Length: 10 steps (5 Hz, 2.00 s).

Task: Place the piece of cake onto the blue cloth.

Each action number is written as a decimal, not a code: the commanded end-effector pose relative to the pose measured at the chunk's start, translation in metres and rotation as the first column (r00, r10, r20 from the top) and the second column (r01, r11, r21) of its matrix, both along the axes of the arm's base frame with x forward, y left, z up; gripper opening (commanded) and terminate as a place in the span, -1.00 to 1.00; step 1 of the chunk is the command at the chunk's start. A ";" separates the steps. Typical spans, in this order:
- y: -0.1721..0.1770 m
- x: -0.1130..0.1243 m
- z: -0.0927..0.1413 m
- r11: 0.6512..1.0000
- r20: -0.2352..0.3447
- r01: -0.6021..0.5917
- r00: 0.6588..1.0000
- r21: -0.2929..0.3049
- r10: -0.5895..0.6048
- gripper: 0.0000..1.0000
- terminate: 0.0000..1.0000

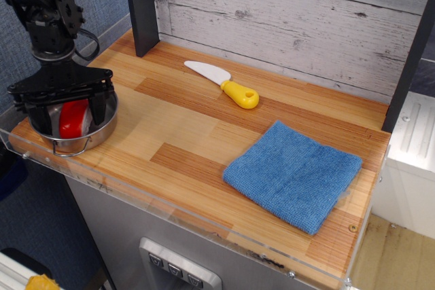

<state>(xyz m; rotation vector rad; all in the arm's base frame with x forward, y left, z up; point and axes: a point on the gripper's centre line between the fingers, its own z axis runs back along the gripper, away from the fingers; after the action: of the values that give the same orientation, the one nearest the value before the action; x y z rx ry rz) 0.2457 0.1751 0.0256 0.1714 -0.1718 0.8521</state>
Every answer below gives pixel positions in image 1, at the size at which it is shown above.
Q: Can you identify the silver toy fridge cabinet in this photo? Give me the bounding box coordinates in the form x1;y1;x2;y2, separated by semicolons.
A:
67;178;344;289

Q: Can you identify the yellow handled white toy knife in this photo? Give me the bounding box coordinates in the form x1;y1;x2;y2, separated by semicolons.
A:
184;60;260;109

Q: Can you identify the white grey side appliance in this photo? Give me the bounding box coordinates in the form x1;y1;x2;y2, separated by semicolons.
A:
372;92;434;238

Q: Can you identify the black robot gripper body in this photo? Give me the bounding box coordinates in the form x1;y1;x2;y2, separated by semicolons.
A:
7;58;114;114

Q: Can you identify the clear acrylic guard rail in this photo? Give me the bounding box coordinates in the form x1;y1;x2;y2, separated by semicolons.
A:
0;13;392;290

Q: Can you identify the yellow object bottom left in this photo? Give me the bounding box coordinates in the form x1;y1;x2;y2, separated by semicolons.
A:
24;274;60;290

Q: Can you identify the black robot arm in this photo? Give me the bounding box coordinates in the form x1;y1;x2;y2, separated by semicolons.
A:
5;0;114;134

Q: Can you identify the stainless steel pot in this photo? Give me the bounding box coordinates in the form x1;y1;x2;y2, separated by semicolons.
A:
29;93;119;157

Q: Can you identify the red and white toy object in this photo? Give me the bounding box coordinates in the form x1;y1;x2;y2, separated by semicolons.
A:
59;99;92;139

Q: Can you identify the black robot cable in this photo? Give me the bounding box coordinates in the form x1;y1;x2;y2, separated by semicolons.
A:
74;28;101;62

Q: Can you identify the dark grey left post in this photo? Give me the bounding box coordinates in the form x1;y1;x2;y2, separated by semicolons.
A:
128;0;160;57

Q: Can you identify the silver ice dispenser panel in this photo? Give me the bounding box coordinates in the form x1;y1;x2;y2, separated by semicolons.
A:
139;237;222;289

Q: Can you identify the folded blue cloth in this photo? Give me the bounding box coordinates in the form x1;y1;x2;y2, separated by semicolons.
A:
223;121;362;235

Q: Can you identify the dark grey post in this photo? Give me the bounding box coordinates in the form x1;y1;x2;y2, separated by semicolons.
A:
128;0;160;57
381;0;434;132

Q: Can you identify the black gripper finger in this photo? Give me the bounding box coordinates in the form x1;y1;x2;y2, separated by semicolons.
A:
29;105;61;137
88;92;109;126

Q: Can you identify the dark grey right post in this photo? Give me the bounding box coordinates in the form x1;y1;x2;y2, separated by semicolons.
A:
381;0;434;132

